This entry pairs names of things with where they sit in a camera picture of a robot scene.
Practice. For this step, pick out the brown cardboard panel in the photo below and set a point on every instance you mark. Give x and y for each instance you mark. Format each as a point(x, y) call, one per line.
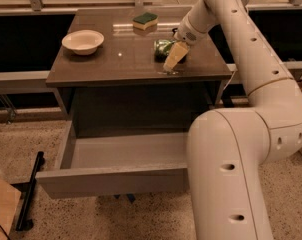
point(9, 199)

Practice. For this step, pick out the black bar on floor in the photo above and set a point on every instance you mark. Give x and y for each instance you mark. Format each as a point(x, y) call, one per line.
point(23, 223)

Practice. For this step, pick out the grey open top drawer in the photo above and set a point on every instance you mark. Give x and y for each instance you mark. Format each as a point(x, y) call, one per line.
point(124, 142)

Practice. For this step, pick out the green yellow sponge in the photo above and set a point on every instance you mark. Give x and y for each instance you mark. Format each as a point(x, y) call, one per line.
point(145, 21)

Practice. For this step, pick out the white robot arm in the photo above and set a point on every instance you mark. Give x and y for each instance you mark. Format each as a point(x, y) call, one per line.
point(225, 147)

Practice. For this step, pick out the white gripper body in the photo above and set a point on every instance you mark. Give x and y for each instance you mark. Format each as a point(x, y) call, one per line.
point(187, 35)

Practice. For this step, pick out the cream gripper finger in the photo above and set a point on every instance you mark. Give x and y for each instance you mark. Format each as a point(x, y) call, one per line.
point(177, 52)

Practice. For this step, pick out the black rectangular device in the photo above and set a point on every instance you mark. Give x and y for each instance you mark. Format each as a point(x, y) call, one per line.
point(174, 31)

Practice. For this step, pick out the grey cabinet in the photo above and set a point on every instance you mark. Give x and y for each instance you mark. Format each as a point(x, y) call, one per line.
point(122, 88)

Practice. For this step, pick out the white ceramic bowl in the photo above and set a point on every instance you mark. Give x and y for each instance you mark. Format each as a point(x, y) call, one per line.
point(83, 42)

